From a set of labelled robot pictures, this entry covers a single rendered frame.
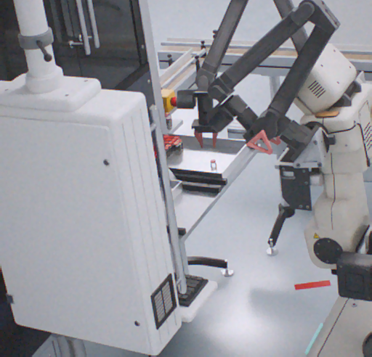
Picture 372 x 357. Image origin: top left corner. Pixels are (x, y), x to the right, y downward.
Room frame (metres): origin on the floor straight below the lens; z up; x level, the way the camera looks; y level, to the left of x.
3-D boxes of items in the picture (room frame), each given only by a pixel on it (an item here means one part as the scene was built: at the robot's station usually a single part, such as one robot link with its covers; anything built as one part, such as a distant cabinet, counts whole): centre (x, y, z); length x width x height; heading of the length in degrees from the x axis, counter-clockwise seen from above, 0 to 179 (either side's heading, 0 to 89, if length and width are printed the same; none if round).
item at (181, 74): (3.86, 0.02, 0.92); 0.69 x 0.16 x 0.16; 150
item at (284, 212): (4.07, -0.46, 0.07); 0.50 x 0.08 x 0.14; 150
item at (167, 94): (3.54, 0.04, 0.99); 0.08 x 0.07 x 0.07; 60
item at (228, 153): (3.21, -0.04, 0.90); 0.34 x 0.26 x 0.04; 60
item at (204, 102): (3.11, -0.10, 1.15); 0.07 x 0.06 x 0.07; 75
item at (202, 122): (3.11, -0.10, 1.09); 0.10 x 0.07 x 0.07; 76
